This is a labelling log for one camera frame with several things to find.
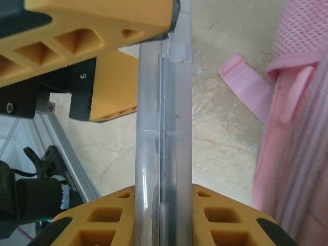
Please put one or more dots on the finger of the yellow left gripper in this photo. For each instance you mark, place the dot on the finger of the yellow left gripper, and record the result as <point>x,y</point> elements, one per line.
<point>112,84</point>
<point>89,25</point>

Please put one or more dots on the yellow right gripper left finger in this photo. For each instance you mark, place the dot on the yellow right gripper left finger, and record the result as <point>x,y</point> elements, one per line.
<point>102,223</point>

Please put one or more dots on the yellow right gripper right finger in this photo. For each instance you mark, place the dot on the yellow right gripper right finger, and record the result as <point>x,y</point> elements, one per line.
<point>223,217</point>

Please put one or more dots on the small translucent plastic case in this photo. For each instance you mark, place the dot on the small translucent plastic case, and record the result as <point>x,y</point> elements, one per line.
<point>164,128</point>

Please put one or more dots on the pink student backpack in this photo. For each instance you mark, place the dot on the pink student backpack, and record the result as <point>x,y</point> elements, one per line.
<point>294,128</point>

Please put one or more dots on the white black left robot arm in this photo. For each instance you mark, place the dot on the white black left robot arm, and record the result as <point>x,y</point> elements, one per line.
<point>30,200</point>

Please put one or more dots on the aluminium mounting rail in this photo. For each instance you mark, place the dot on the aluminium mounting rail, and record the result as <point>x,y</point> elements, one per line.
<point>61,133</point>

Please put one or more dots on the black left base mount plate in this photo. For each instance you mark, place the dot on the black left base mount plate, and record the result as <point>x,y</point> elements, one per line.
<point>55,161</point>

